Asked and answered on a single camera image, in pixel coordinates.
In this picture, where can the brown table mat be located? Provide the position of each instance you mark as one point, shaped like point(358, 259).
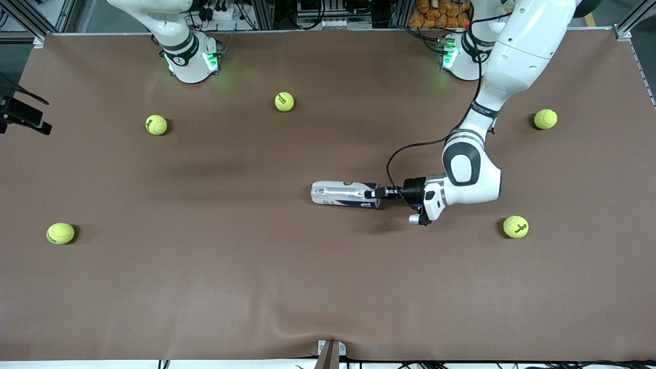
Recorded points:
point(328, 266)

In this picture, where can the yellow-green tennis ball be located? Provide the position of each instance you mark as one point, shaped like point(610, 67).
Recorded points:
point(156, 124)
point(545, 119)
point(284, 101)
point(60, 233)
point(515, 226)

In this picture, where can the aluminium frame profile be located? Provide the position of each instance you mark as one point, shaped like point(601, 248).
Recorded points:
point(633, 20)
point(31, 18)

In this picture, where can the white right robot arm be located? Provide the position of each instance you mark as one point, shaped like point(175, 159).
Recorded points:
point(189, 61)

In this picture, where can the white power strip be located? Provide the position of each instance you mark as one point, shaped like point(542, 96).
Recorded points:
point(221, 13)

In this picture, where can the grey electronics box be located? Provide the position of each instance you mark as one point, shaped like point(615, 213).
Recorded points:
point(333, 19)

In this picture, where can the clear tennis ball can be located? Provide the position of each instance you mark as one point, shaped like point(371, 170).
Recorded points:
point(338, 193)

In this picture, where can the orange packets pile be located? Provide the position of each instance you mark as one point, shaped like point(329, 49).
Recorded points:
point(441, 14)

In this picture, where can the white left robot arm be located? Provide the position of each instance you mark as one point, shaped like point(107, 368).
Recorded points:
point(528, 51)

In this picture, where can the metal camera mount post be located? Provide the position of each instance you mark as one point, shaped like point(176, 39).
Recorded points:
point(330, 354)

